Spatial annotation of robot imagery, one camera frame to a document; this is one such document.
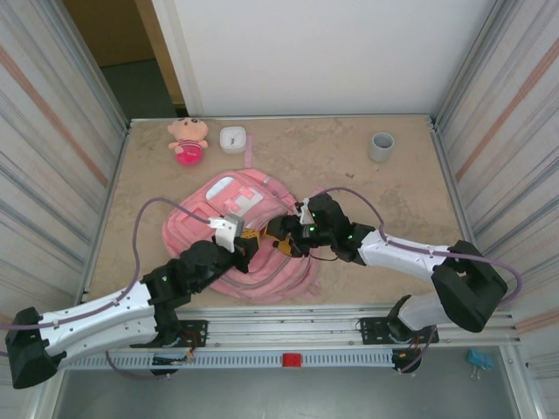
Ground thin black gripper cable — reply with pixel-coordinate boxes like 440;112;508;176
305;246;341;263

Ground pink student backpack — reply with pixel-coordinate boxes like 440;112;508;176
162;133;322;306

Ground wide aluminium base rail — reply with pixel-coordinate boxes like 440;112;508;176
52;305;523;350

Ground grey cup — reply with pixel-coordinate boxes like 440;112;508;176
368;132;397;163

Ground blue binder clip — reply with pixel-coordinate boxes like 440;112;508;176
467;347;494;381

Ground grey slotted cable duct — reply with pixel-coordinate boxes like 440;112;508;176
65;352;397;370

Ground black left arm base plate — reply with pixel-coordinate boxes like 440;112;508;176
176;319;210;348

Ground aluminium table edge rail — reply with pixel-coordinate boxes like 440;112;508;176
128;113;438;124
78;121;132;313
430;116;497;313

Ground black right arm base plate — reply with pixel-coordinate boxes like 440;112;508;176
358;314;438;346

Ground translucent corrugated side panel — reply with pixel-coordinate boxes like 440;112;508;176
0;0;128;419
436;0;559;419

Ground pink plush doll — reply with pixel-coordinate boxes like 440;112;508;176
168;120;210;168

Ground white square clock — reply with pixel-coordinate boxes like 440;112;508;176
218;126;248;154

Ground thin red black wires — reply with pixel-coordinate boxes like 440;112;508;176
392;333;440;374
181;331;206;363

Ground brown wooden door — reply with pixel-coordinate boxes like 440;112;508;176
60;0;187;106

